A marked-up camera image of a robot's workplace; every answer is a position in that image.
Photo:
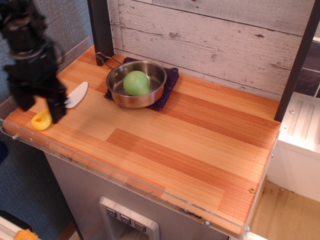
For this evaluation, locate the green toy pear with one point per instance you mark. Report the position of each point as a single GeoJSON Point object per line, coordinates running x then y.
{"type": "Point", "coordinates": [136, 83]}

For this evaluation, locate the dark left frame post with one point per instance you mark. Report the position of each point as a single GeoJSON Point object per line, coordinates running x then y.
{"type": "Point", "coordinates": [101, 27]}

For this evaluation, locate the dark frame post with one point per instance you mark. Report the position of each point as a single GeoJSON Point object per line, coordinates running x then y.
{"type": "Point", "coordinates": [101, 27]}
{"type": "Point", "coordinates": [302, 53]}

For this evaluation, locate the clear acrylic edge guard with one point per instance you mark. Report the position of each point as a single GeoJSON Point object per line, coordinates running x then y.
{"type": "Point", "coordinates": [235, 231]}

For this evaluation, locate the white toy sink unit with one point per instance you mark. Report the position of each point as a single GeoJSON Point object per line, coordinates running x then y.
{"type": "Point", "coordinates": [295, 162]}

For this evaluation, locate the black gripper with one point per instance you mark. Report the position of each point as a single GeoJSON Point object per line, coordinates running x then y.
{"type": "Point", "coordinates": [35, 74]}

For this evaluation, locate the yellow handled toy knife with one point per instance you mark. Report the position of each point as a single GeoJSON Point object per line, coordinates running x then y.
{"type": "Point", "coordinates": [43, 119]}

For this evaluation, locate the silver dispenser panel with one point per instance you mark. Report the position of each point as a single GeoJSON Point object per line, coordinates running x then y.
{"type": "Point", "coordinates": [123, 223]}

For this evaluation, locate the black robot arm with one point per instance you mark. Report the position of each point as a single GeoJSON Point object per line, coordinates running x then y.
{"type": "Point", "coordinates": [22, 26]}

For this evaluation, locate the orange object bottom left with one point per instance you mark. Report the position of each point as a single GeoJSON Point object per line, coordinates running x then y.
{"type": "Point", "coordinates": [25, 234]}

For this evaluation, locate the stainless steel pot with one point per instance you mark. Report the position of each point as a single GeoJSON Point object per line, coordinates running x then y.
{"type": "Point", "coordinates": [136, 84]}

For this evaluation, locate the dark right frame post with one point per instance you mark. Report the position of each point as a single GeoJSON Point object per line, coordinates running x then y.
{"type": "Point", "coordinates": [302, 53]}

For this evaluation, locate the grey toy fridge cabinet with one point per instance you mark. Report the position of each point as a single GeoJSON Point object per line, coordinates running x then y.
{"type": "Point", "coordinates": [82, 190]}

